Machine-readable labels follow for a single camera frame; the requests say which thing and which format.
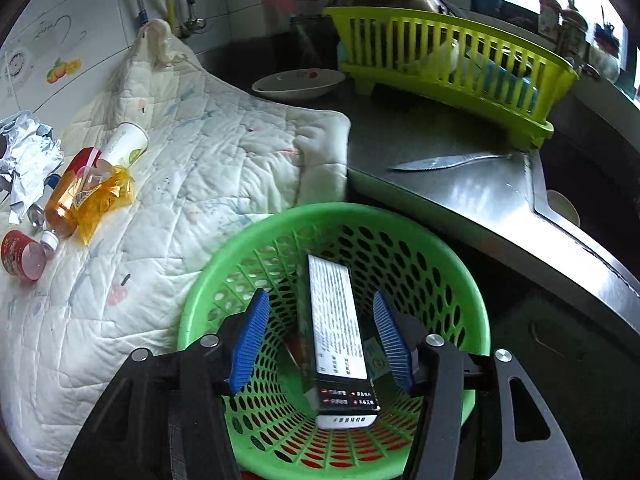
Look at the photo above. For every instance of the white quilted blanket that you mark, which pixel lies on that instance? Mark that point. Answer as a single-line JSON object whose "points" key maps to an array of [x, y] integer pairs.
{"points": [[200, 160]]}

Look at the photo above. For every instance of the small green packet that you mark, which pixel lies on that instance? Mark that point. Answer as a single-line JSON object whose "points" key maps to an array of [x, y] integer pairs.
{"points": [[376, 360]]}

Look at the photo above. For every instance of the orange transparent plastic wrapper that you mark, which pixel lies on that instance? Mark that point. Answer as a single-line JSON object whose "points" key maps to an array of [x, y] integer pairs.
{"points": [[107, 202]]}

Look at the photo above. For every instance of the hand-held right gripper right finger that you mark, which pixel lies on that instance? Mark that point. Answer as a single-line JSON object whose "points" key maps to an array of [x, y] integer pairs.
{"points": [[392, 345]]}

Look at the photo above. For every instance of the black and white carton box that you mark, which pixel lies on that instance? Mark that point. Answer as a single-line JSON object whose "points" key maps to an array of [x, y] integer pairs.
{"points": [[335, 310]]}

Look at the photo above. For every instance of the crumpled silver foil wrapper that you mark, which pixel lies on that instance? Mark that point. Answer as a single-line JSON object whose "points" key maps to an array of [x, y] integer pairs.
{"points": [[30, 155]]}

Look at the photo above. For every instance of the decorated jar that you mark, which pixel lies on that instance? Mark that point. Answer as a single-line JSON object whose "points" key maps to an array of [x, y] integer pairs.
{"points": [[605, 57], [550, 15], [572, 35]]}

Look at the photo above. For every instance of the green perforated plastic basket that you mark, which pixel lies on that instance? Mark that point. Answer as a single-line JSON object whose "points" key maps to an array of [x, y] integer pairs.
{"points": [[300, 220]]}

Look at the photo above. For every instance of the white ceramic plate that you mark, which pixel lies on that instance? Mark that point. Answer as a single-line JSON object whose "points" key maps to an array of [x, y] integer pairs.
{"points": [[295, 85]]}

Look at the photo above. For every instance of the white paper cup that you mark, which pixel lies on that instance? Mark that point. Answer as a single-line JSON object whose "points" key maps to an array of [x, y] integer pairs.
{"points": [[125, 142]]}

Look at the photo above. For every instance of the lime green dish rack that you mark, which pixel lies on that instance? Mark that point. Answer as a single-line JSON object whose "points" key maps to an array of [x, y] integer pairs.
{"points": [[500, 110]]}

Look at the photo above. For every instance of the white bowl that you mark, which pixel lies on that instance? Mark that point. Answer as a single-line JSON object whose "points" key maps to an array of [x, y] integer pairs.
{"points": [[440, 60]]}

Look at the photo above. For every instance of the orange plastic bottle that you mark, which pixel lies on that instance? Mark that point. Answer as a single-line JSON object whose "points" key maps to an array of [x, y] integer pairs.
{"points": [[62, 200]]}

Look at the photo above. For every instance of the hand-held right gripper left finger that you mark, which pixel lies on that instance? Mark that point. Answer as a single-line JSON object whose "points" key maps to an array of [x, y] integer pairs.
{"points": [[250, 340]]}

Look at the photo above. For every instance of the red plastic cup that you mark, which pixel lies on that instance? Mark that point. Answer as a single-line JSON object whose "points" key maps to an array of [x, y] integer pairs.
{"points": [[17, 252]]}

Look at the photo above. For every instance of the small clear bottle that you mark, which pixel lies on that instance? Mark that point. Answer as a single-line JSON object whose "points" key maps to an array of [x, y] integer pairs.
{"points": [[37, 215]]}

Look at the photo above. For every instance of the metal water valve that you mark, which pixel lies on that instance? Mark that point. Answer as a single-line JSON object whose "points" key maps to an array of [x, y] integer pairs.
{"points": [[192, 26]]}

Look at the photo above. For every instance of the metal table knife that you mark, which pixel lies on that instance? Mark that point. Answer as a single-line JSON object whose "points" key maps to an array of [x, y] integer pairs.
{"points": [[435, 162]]}

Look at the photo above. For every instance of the blue plastic dish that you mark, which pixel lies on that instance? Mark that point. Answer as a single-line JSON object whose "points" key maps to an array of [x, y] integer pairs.
{"points": [[507, 85]]}

